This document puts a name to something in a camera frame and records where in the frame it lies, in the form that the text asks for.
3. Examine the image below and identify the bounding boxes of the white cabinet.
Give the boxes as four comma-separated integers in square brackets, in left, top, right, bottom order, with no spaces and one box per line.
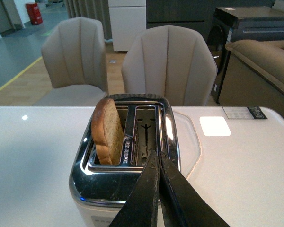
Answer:
[108,0,146,52]

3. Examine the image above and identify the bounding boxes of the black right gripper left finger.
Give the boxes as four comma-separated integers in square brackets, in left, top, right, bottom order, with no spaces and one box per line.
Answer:
[110,151,160,227]

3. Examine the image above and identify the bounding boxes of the red fire extinguisher box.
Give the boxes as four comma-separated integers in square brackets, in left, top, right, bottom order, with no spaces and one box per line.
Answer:
[25,2,43,25]

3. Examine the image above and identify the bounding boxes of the beige chair right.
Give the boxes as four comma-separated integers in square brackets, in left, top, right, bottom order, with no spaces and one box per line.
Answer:
[121,25,217,106]

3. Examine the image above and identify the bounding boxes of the dark kitchen counter cabinet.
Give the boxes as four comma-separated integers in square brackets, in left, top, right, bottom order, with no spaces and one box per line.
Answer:
[146,0,274,39]

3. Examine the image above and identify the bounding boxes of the beige sofa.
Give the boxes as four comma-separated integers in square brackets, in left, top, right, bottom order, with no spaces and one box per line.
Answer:
[218,26,284,130]

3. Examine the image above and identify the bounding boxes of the brown bread slice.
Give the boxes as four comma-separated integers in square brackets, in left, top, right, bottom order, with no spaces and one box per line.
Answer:
[91,98,124,165]

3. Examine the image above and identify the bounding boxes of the black label sticker on table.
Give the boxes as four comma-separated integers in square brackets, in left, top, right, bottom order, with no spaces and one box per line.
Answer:
[223,106,267,119]

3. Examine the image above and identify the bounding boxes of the black washing machine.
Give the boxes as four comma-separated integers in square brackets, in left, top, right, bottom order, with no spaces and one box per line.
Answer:
[206,6,284,103]

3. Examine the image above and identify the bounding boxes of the white chrome two-slot toaster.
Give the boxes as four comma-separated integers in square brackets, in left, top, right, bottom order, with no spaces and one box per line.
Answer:
[69,94,180,227]

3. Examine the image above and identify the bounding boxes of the grey curtain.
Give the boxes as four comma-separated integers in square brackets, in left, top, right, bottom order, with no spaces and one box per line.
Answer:
[63,0,112,40]

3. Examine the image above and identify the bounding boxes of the beige chair left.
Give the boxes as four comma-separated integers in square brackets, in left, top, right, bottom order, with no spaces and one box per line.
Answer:
[35,17,108,106]

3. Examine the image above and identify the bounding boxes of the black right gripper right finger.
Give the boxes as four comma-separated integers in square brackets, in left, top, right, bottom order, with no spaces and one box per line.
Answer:
[158,152,228,227]

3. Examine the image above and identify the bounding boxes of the beige chair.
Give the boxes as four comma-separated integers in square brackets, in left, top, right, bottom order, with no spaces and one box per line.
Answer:
[35,17,108,106]
[121,25,217,106]

